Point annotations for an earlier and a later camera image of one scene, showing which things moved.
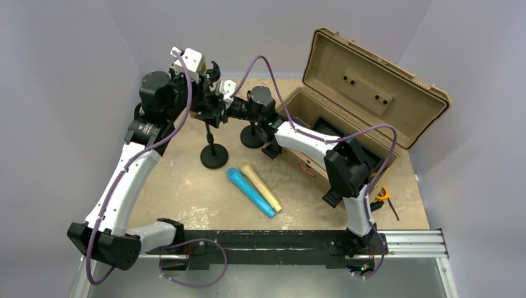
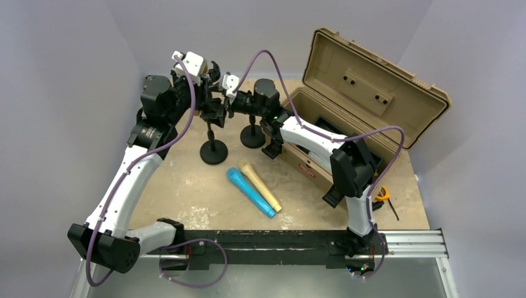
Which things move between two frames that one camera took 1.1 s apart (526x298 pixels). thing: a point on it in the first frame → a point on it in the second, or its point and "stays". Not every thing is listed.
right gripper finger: (213, 118) stays
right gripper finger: (215, 102) stays
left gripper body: (197, 89) stays
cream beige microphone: (244, 166) → (251, 192)
